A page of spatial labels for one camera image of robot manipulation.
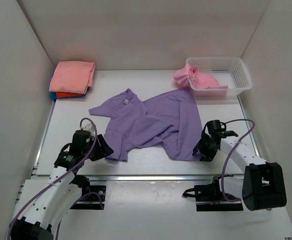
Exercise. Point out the purple t shirt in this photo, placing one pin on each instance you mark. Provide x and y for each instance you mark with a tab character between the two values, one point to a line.
170	120

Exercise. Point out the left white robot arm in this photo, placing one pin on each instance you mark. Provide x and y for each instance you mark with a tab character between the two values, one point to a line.
40	218

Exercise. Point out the folded blue t shirt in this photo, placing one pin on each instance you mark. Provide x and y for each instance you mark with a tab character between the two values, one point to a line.
53	95

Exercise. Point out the white plastic basket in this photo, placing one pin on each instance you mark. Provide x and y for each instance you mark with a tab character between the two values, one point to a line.
228	71

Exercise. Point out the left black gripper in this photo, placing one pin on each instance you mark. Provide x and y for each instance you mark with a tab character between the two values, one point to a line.
104	148

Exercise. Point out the folded orange t shirt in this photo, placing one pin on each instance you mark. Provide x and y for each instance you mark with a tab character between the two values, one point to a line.
60	95

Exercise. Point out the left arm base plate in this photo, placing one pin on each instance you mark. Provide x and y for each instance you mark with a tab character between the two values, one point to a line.
93	199

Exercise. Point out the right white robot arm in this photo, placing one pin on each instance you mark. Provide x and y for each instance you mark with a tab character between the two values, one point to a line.
245	176

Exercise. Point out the aluminium rail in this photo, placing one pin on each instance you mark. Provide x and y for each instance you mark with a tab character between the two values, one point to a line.
171	171

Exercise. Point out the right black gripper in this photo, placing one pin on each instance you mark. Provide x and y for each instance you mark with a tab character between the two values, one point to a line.
207	156

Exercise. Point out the folded salmon pink t shirt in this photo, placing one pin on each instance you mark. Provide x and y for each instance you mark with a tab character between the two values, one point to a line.
76	76

